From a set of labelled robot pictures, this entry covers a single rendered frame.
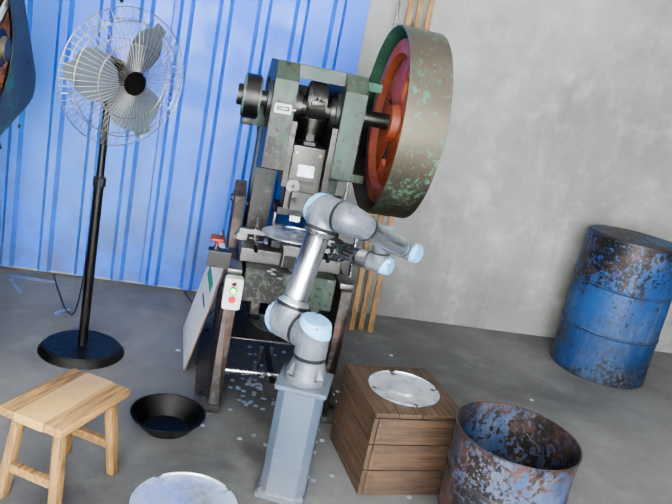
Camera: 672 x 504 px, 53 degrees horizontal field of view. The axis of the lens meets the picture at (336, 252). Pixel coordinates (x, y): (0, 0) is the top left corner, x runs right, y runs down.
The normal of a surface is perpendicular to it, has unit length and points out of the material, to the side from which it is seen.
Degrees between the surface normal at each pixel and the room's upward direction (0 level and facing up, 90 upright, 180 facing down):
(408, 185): 121
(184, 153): 90
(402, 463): 90
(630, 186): 90
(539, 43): 90
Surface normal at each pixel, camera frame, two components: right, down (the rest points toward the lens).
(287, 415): -0.12, 0.24
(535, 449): -0.68, 0.02
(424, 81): 0.22, -0.20
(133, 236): 0.15, 0.29
